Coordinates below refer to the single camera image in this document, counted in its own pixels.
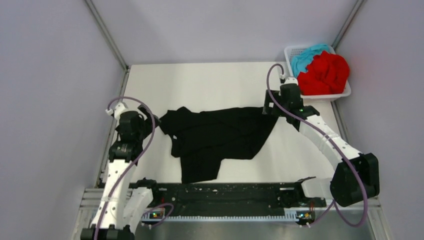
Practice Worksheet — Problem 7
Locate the black t shirt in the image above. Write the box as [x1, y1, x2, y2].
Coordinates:
[159, 106, 278, 184]

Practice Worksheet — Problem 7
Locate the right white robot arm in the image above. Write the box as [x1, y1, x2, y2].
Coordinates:
[262, 81, 380, 207]

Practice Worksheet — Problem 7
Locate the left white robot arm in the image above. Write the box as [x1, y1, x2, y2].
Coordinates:
[79, 102, 161, 240]

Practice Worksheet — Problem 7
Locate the blue t shirt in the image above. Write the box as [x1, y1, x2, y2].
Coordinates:
[287, 43, 335, 78]

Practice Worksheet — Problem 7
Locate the white plastic basket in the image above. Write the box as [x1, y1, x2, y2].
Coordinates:
[284, 44, 352, 101]

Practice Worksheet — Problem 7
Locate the red t shirt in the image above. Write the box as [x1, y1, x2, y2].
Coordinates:
[297, 51, 350, 96]

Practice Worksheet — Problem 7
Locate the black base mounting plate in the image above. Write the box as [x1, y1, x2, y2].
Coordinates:
[130, 179, 327, 217]

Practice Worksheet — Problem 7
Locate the aluminium frame rail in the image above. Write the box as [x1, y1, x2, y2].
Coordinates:
[79, 188, 381, 211]

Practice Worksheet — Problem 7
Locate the white slotted cable duct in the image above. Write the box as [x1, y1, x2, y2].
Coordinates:
[140, 208, 314, 223]

